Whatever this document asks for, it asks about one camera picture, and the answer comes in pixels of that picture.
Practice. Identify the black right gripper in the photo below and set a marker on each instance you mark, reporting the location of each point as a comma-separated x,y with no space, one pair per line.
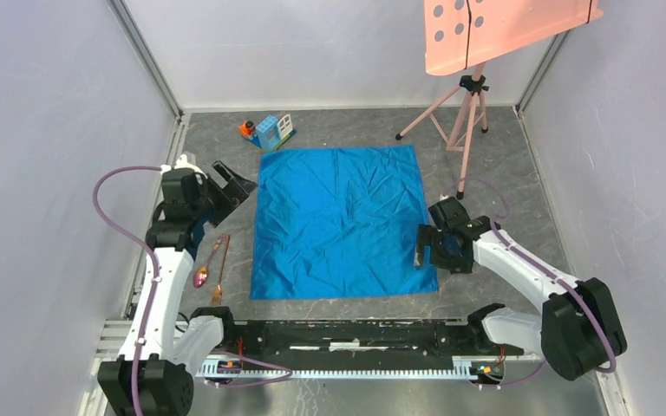
427,236

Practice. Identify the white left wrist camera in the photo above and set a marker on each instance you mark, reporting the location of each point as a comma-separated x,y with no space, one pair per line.
184,161

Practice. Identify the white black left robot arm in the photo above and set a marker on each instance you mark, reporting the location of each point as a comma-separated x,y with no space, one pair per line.
154,370

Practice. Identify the copper metallic fork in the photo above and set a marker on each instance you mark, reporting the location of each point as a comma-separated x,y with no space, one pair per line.
218,291

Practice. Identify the pink music stand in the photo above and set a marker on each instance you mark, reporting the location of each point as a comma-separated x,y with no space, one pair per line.
463,36

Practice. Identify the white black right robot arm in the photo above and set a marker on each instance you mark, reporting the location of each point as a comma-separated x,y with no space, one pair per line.
576,329

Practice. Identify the colourful toy block house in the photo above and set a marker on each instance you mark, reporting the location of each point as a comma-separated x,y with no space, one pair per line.
270,134

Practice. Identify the pink purple metallic spoon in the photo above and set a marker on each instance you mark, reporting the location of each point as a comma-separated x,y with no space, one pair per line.
201,275

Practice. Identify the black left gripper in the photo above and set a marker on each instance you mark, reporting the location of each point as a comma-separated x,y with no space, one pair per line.
233,179

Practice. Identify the blue cloth napkin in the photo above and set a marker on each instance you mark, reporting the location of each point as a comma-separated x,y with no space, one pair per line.
339,223

